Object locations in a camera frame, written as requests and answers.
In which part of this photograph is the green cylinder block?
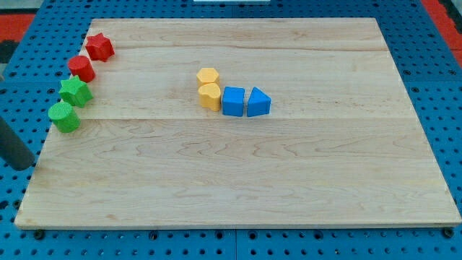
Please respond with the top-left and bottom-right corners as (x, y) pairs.
(48, 102), (81, 133)

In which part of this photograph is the yellow heart block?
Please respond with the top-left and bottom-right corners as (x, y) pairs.
(198, 83), (222, 112)

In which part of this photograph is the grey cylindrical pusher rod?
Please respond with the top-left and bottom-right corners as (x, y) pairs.
(1, 118), (35, 171)

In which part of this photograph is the green star block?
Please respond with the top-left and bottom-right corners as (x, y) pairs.
(58, 76), (93, 108)

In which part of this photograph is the blue triangle block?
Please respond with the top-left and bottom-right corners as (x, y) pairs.
(246, 87), (271, 117)

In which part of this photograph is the blue square block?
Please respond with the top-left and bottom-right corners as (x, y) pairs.
(222, 87), (245, 117)

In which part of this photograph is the red cylinder block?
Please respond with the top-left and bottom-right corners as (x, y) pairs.
(67, 55), (95, 82)

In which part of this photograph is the red star block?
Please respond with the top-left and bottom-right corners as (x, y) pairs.
(85, 32), (115, 62)

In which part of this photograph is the light wooden board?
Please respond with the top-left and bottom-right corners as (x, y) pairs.
(15, 18), (461, 230)

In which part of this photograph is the yellow hexagon block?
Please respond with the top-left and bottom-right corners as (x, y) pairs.
(196, 68), (219, 87)

